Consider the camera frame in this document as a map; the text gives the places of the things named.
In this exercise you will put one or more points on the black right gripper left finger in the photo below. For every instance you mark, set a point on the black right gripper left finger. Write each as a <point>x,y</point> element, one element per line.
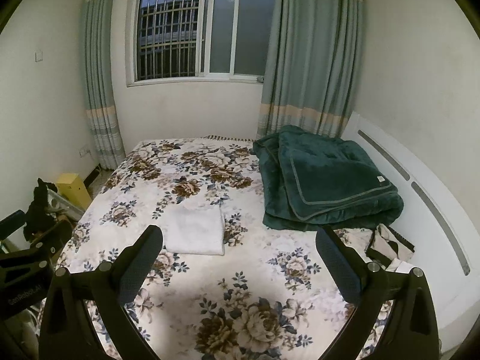
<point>67,330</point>

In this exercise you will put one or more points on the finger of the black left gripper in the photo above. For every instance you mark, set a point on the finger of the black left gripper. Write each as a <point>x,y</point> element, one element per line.
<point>51,243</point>
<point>11,223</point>

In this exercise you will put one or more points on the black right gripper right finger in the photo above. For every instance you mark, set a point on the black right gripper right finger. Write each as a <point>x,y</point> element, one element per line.
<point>411,330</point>

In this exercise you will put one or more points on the white knit sweater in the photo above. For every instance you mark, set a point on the white knit sweater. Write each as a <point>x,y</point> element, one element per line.
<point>194,231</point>

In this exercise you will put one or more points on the yellow box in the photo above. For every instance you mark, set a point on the yellow box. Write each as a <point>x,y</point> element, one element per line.
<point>71,186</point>

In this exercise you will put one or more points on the white bed headboard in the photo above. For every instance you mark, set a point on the white bed headboard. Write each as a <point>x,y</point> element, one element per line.
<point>445,239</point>

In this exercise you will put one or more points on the floral bed cover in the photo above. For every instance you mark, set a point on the floral bed cover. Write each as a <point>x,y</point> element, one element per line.
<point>238,275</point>

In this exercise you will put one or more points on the dark green folded blanket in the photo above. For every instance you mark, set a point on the dark green folded blanket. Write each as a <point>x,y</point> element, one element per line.
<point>311,182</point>

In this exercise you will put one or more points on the left green curtain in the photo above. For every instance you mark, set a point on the left green curtain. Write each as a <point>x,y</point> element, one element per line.
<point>96,69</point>

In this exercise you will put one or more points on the green curtain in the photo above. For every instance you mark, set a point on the green curtain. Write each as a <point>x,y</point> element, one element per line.
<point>313,62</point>
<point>96,69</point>

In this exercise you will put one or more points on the barred window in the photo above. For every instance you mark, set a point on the barred window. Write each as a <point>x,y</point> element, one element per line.
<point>205,40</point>

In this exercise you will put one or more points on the right green curtain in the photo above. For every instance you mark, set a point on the right green curtain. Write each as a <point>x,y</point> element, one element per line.
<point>313,62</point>

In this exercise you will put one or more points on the white wall socket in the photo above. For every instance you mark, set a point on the white wall socket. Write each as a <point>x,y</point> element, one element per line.
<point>84,152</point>

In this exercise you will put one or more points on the white wall switch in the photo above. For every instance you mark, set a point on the white wall switch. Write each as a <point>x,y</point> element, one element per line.
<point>38,56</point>

